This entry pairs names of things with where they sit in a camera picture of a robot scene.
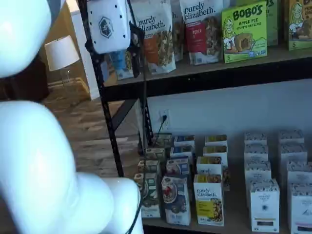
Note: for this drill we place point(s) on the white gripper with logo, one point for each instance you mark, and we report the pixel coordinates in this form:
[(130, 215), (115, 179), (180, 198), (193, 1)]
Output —
[(109, 26)]

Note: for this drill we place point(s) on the blue and white oatmeal box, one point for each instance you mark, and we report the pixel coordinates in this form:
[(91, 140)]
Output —
[(181, 151), (184, 140), (178, 165), (176, 200)]

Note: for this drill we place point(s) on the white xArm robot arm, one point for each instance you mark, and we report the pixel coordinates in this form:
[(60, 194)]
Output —
[(36, 158)]

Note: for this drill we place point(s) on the black metal shelf rack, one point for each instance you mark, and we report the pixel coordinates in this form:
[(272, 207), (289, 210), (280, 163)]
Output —
[(195, 84)]

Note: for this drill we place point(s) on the green and white oatmeal box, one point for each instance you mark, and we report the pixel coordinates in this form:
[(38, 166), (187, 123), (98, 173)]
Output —
[(162, 140), (151, 195), (150, 167), (156, 153)]

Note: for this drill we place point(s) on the green Bobo's apple pie box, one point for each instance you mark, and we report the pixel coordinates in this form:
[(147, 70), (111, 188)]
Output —
[(243, 31)]

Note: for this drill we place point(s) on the yellow Purely Elizabeth box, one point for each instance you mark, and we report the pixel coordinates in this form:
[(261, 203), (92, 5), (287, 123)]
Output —
[(215, 151), (208, 200), (215, 140), (209, 165)]

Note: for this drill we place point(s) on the white patterned tea box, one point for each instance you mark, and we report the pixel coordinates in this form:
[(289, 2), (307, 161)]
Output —
[(257, 170), (299, 173), (264, 207), (291, 137), (301, 209), (256, 152), (255, 138), (293, 153)]

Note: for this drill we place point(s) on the blue vanilla chocolate granola bag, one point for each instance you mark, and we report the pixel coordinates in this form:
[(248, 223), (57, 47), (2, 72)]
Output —
[(122, 65)]

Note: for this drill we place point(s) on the orange pumpkin cinnamon granola bag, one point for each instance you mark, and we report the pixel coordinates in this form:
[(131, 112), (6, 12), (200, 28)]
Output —
[(156, 51)]

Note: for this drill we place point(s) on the white table lamp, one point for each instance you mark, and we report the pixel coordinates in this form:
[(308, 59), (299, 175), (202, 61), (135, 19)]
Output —
[(62, 52)]

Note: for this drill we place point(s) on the red Purely Elizabeth granola bag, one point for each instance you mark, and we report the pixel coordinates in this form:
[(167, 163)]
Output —
[(197, 41)]

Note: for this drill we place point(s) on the dark brown wooden furniture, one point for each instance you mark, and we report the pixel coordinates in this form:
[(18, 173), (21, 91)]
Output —
[(22, 85)]

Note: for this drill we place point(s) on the white wall outlet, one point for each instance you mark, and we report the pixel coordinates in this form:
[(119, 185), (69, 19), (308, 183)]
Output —
[(167, 123)]

